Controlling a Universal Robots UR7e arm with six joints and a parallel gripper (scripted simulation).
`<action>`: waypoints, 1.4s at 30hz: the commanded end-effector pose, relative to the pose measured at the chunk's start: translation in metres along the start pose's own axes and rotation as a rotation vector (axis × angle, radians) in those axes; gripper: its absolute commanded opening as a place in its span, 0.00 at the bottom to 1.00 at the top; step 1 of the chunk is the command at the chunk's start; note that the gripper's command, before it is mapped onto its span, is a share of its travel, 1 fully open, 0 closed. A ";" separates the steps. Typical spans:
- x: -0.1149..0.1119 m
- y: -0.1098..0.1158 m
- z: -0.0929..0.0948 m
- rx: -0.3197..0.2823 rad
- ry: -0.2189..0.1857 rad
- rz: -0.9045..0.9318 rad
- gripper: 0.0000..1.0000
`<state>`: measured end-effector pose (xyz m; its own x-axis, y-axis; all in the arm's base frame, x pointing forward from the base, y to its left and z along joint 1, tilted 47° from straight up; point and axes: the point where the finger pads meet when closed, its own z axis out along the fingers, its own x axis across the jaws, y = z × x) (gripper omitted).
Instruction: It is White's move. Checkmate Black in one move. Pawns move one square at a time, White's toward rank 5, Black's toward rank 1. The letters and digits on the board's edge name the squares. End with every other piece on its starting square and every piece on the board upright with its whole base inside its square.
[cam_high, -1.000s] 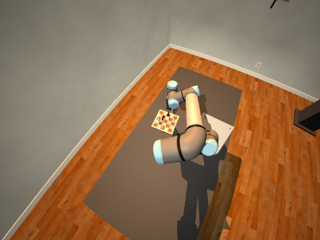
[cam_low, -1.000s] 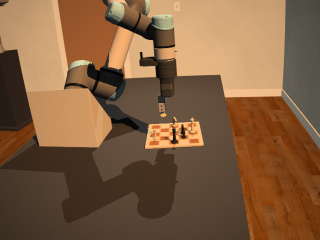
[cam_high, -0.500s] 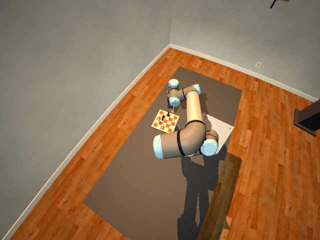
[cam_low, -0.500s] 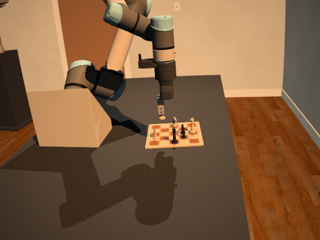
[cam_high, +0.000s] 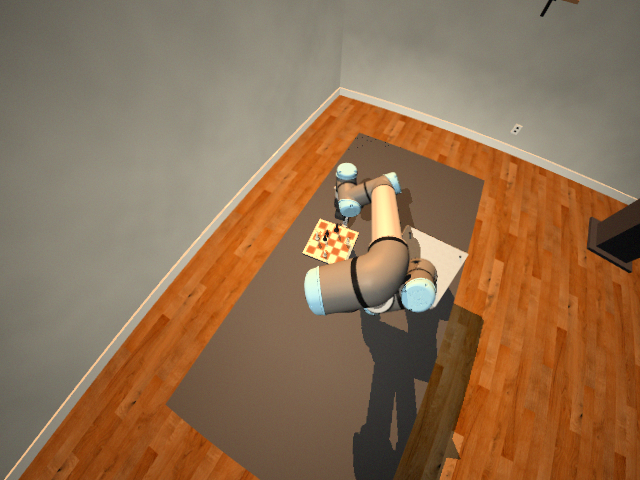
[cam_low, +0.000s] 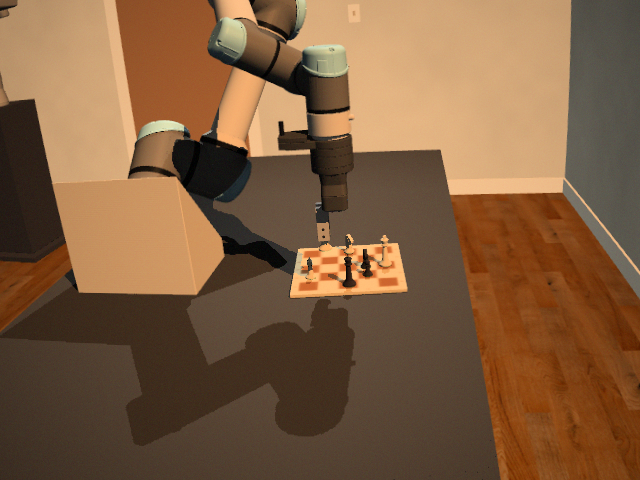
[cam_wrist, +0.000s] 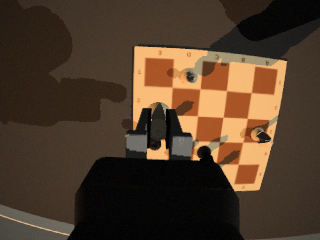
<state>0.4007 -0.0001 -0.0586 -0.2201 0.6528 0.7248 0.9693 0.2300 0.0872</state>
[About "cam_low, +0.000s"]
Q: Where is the orange and brown chessboard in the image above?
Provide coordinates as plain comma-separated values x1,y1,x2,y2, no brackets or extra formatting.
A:
290,243,407,298

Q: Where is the white chess king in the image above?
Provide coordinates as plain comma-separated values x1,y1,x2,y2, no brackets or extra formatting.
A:
379,235,392,267

